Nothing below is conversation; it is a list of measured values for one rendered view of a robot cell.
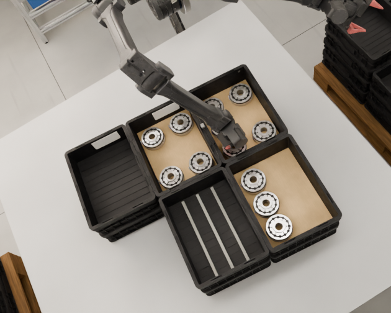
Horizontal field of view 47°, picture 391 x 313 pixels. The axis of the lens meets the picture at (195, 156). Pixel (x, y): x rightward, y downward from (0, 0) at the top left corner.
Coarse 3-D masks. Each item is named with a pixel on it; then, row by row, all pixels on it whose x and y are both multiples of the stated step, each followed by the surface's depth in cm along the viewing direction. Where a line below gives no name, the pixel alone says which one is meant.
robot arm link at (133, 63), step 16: (112, 0) 156; (96, 16) 159; (112, 16) 151; (112, 32) 147; (128, 32) 149; (128, 48) 138; (128, 64) 136; (144, 64) 136; (144, 80) 139; (160, 80) 140
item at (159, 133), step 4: (148, 128) 204; (152, 128) 203; (156, 128) 203; (144, 132) 203; (148, 132) 203; (156, 132) 202; (160, 132) 202; (144, 136) 203; (160, 136) 201; (144, 140) 202; (156, 140) 200; (160, 140) 200; (144, 144) 201; (148, 144) 201; (152, 144) 200; (156, 144) 200
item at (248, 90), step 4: (236, 84) 204; (240, 84) 204; (244, 84) 204; (232, 88) 204; (236, 88) 204; (244, 88) 203; (248, 88) 203; (232, 92) 203; (248, 92) 202; (232, 96) 202; (244, 96) 201; (248, 96) 201; (232, 100) 202; (236, 100) 201; (240, 100) 201; (244, 100) 200
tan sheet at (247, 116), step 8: (216, 96) 208; (224, 96) 207; (224, 104) 205; (232, 104) 204; (248, 104) 203; (256, 104) 202; (232, 112) 202; (240, 112) 202; (248, 112) 201; (256, 112) 200; (264, 112) 199; (240, 120) 200; (248, 120) 199; (256, 120) 198; (208, 128) 202; (248, 128) 198; (248, 136) 196; (248, 144) 194; (256, 144) 194
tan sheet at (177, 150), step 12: (168, 120) 207; (192, 120) 205; (168, 132) 205; (192, 132) 202; (168, 144) 202; (180, 144) 201; (192, 144) 200; (204, 144) 199; (156, 156) 201; (168, 156) 199; (180, 156) 198; (156, 168) 198; (180, 168) 196
